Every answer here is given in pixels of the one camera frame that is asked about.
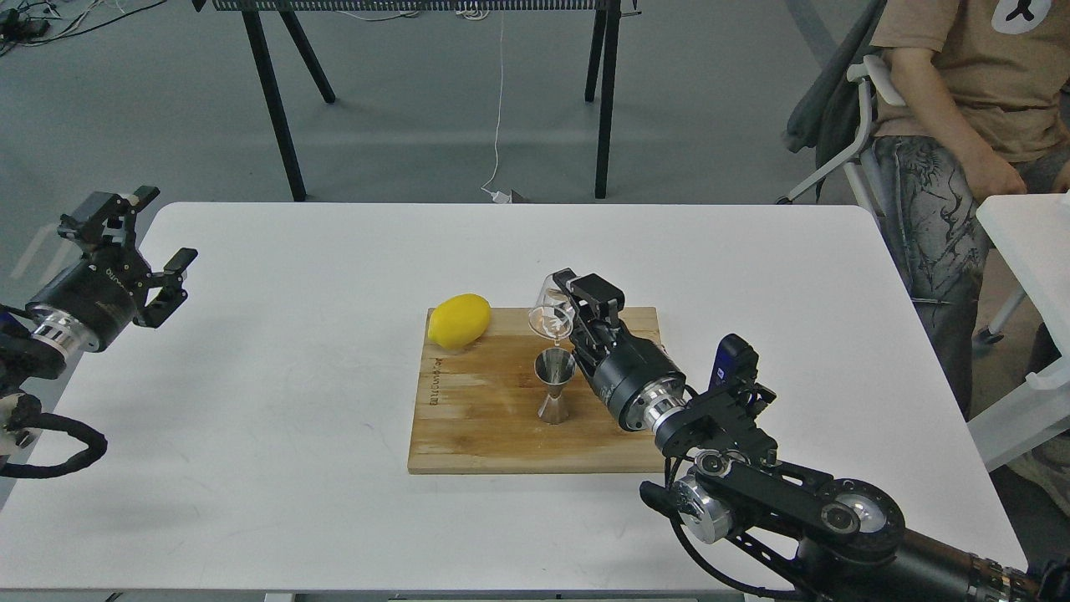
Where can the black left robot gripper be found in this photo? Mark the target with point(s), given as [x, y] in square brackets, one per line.
[112, 286]

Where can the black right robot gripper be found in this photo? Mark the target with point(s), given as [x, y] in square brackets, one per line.
[629, 374]

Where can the small clear glass cup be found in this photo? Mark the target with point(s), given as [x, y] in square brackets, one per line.
[552, 315]

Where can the steel double jigger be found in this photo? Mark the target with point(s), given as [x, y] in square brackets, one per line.
[555, 367]

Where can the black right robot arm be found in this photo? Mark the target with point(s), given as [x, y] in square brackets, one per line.
[757, 524]

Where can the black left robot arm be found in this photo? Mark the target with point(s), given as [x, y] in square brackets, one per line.
[40, 351]

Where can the person's right hand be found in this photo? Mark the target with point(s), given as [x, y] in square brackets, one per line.
[989, 175]

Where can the person's left hand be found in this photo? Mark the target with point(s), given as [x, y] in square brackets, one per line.
[1061, 182]

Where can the yellow lemon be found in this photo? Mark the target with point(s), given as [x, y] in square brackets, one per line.
[459, 321]

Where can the wooden cutting board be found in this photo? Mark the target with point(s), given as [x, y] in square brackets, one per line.
[476, 413]

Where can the person in tan shirt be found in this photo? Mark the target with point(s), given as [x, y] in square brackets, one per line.
[961, 167]

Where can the black metal frame table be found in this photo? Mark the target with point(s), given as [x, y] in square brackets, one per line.
[337, 76]

